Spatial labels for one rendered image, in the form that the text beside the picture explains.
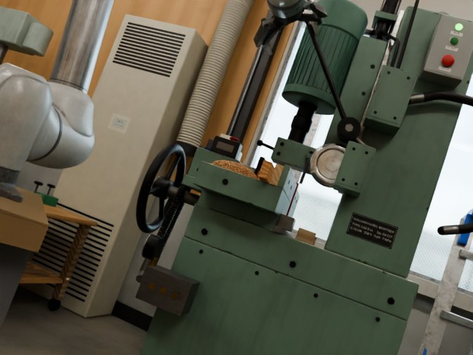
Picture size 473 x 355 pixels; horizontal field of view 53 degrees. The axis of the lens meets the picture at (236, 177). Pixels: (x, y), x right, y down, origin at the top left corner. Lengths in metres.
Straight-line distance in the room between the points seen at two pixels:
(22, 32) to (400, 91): 2.58
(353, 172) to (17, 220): 0.77
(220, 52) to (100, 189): 1.10
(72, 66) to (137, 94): 1.67
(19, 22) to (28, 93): 2.28
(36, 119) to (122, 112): 1.87
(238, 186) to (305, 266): 0.26
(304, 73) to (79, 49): 0.62
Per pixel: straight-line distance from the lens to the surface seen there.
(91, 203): 2.94
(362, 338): 1.20
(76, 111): 1.28
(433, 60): 1.36
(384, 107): 1.28
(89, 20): 1.36
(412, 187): 1.33
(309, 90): 1.39
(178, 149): 1.47
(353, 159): 1.23
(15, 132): 1.12
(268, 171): 1.06
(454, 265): 2.03
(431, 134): 1.36
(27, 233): 1.01
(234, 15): 3.10
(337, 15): 1.48
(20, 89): 1.12
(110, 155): 2.94
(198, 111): 2.90
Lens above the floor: 0.78
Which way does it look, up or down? 5 degrees up
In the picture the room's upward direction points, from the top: 20 degrees clockwise
